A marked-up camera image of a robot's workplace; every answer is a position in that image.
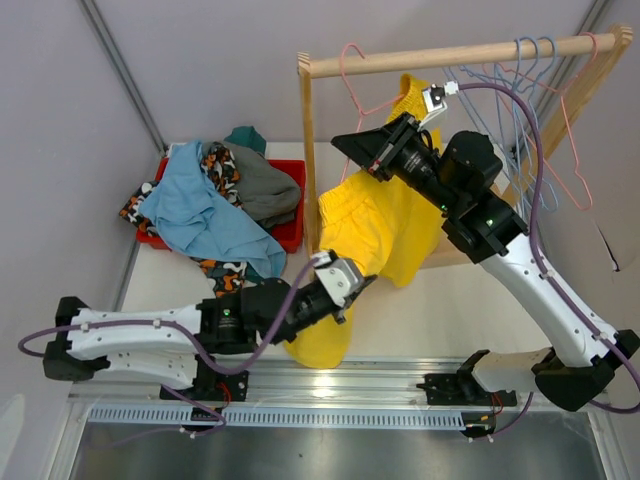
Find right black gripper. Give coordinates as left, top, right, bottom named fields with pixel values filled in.
left=333, top=111, right=460, bottom=215

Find yellow shorts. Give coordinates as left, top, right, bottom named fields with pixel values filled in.
left=283, top=72, right=444, bottom=370

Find camouflage patterned shorts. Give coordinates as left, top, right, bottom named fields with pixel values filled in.
left=119, top=142, right=248, bottom=297

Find grey shorts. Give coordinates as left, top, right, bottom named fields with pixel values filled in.
left=222, top=141, right=301, bottom=230

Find dark green shorts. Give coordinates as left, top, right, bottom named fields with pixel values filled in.
left=224, top=125, right=267, bottom=155

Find blue hanger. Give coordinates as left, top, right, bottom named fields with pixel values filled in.
left=483, top=37, right=532, bottom=214
left=443, top=65, right=525, bottom=170
left=515, top=36, right=558, bottom=211

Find light blue shorts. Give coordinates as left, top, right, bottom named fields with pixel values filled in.
left=139, top=141, right=286, bottom=278

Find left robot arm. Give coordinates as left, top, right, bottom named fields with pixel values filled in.
left=43, top=276, right=375, bottom=400

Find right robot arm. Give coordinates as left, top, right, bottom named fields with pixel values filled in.
left=331, top=113, right=639, bottom=412

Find red plastic bin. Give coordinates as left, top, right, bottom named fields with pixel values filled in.
left=135, top=157, right=306, bottom=254

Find wooden clothes rack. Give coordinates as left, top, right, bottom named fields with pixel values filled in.
left=297, top=24, right=633, bottom=253

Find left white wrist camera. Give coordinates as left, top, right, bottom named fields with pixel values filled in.
left=311, top=250, right=366, bottom=309

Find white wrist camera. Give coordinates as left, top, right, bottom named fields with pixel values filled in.
left=311, top=250, right=366, bottom=309
left=418, top=81, right=459, bottom=132

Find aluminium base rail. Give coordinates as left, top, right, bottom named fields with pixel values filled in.
left=65, top=353, right=614, bottom=411

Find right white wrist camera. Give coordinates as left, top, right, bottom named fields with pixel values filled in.
left=418, top=81, right=459, bottom=132

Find white slotted cable duct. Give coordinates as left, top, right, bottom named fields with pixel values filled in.
left=88, top=404, right=470, bottom=431

